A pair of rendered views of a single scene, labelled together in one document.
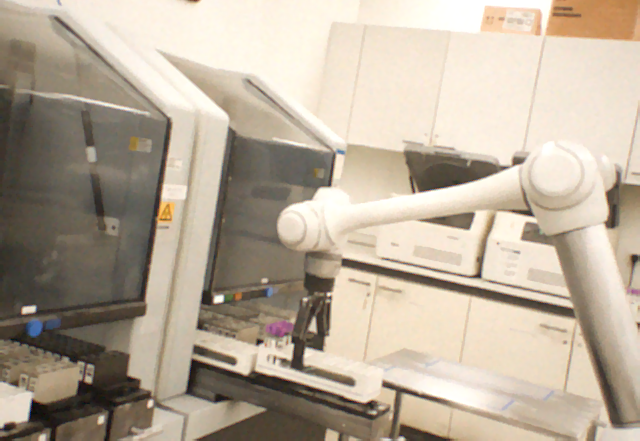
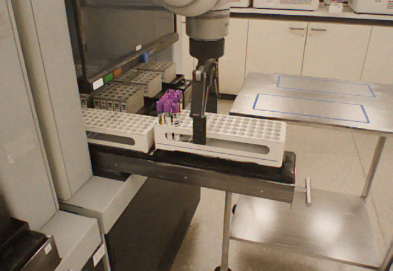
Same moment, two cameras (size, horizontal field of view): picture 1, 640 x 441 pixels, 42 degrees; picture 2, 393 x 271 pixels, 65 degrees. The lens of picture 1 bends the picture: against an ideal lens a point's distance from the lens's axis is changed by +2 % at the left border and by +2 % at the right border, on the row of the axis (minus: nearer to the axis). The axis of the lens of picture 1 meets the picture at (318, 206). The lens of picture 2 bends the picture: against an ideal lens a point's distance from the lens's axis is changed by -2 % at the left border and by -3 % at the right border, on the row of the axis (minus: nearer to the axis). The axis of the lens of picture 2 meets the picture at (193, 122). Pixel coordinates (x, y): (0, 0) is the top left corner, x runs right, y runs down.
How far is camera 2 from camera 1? 132 cm
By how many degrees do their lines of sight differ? 25
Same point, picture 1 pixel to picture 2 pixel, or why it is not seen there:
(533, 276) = (283, 0)
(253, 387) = (158, 165)
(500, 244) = not seen: outside the picture
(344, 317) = not seen: hidden behind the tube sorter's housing
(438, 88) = not seen: outside the picture
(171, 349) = (61, 153)
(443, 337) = (235, 45)
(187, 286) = (55, 83)
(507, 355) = (271, 48)
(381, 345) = not seen: hidden behind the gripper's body
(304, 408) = (216, 179)
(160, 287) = (14, 100)
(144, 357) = (29, 181)
